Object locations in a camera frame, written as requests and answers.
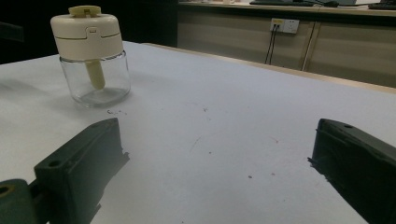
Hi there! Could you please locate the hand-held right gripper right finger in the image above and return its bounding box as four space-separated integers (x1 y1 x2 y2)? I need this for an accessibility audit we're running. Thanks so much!
307 118 396 224

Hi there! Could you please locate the white table cover board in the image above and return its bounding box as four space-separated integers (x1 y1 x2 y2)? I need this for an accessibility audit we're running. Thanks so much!
0 40 396 224

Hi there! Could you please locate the black power cable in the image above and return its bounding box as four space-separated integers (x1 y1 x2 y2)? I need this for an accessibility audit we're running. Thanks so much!
264 24 276 65
269 25 280 65

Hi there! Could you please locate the black keyboard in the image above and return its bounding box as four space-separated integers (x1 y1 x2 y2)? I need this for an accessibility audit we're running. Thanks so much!
368 2 396 10

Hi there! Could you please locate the white wall socket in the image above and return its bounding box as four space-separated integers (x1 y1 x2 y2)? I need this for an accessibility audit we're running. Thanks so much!
270 18 301 35

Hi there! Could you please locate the glass jar with cream lid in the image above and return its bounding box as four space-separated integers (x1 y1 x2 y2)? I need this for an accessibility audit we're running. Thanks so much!
49 8 132 109

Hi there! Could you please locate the beige wooden cabinet desk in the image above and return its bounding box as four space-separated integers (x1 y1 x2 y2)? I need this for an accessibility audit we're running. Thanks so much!
177 1 396 89

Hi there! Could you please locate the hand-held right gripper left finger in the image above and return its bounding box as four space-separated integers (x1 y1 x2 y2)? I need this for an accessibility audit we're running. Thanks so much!
33 117 131 224

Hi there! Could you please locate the pale yellow jar spoon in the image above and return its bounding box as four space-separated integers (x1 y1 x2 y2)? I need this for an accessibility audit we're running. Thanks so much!
68 5 106 91

